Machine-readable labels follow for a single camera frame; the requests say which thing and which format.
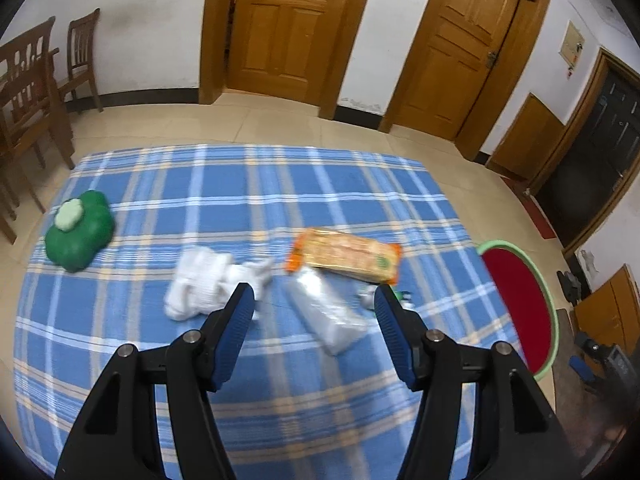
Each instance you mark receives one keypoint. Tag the tall wooden cabinet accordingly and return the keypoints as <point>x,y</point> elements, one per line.
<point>612,310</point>

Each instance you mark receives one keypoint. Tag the orange snack packet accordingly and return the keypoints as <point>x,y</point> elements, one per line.
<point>345,255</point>

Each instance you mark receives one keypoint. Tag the blue plaid blanket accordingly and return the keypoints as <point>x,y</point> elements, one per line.
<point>300,195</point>

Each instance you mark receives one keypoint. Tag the brown floor mat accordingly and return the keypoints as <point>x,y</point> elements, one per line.
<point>575,410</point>

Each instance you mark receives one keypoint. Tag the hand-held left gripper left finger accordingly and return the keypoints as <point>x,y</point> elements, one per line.
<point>232,335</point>

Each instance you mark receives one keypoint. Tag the wooden chair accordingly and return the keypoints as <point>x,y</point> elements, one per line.
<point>35,90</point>
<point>82,55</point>
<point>15,185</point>

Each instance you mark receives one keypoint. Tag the red floor mat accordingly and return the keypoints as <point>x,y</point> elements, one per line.
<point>537,210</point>

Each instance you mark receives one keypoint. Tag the black bag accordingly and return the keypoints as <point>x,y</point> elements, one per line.
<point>570,285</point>

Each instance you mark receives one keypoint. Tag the black and blue device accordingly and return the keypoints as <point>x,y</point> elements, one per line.
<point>600,360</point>

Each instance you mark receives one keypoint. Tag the wall electric box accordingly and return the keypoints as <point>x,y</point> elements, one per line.
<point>571,47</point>

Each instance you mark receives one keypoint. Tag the red basin with green rim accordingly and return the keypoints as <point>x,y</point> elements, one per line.
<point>520,300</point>

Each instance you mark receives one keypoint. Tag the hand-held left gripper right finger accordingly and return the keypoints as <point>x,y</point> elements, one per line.
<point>395,335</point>

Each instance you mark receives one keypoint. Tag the white crumpled cloth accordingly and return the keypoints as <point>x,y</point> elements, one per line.
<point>200,280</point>

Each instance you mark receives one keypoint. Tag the green clover-shaped toy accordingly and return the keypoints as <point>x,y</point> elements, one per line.
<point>80,240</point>

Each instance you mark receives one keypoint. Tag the silver foil packet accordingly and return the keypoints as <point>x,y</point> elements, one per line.
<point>325,315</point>

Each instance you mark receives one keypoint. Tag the black door with wooden frame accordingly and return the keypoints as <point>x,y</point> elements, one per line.
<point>595,160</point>

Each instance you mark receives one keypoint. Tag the low wooden cabinet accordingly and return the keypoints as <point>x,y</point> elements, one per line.
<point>530,140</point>

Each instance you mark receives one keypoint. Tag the small green white wrapper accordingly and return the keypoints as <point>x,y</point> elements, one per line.
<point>404,296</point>

